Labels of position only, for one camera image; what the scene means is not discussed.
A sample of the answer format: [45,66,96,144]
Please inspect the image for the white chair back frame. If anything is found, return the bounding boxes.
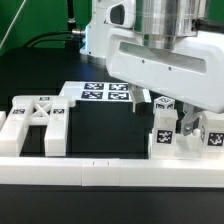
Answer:
[0,95,76,157]

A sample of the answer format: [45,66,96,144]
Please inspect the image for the white U-shaped obstacle wall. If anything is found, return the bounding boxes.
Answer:
[0,155,224,188]

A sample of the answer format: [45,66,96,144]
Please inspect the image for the black vertical pole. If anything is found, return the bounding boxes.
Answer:
[67,0,76,30]

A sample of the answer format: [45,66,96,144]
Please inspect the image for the white tagged cube left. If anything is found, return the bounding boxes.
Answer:
[154,96,175,109]

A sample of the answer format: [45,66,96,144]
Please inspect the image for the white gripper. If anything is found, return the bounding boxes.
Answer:
[106,0,224,136]

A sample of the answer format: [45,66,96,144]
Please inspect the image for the thin white cable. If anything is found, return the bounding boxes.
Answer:
[0,0,28,51]

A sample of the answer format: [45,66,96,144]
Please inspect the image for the black cable with connector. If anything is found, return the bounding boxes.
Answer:
[23,28,87,48]

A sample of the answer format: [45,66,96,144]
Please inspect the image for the white marker base plate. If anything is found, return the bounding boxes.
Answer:
[60,81,132,102]

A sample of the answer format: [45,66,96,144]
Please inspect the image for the white chair seat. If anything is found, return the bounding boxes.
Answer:
[147,127,209,160]

